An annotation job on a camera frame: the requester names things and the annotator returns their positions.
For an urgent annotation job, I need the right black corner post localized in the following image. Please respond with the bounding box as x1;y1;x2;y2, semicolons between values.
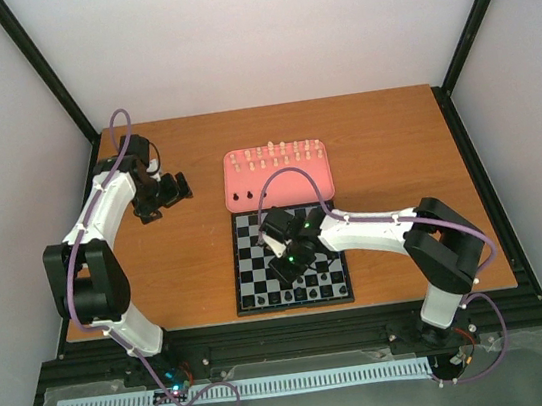
441;0;492;97

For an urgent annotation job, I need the left controller circuit board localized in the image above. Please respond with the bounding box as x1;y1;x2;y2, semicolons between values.
164;364;194;398

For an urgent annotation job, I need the pink plastic tray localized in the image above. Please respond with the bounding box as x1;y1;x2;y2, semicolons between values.
222;139;335;214

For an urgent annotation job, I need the black aluminium frame base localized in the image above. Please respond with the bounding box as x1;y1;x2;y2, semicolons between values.
33;87;542;406

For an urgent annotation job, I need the black white chessboard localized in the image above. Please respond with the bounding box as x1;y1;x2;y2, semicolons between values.
231;211;354;316

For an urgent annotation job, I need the black corner post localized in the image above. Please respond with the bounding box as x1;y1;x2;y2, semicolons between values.
441;0;492;97
0;0;101;144

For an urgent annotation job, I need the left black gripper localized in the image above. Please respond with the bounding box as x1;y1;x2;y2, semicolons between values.
131;170;197;226

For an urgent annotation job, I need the black rook chess piece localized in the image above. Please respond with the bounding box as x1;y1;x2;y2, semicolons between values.
242;296;255;309

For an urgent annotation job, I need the black queen chess piece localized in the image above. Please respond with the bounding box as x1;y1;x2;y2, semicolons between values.
294;287;307;301

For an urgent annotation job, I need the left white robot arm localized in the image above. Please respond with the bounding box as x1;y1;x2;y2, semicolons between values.
42;154;192;382

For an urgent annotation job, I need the left black corner post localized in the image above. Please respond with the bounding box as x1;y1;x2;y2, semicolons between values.
0;0;101;144

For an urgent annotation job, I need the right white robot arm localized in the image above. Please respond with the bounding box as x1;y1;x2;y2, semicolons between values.
258;197;496;348

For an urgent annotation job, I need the light blue slotted cable duct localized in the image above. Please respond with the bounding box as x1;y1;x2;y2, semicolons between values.
57;357;432;406

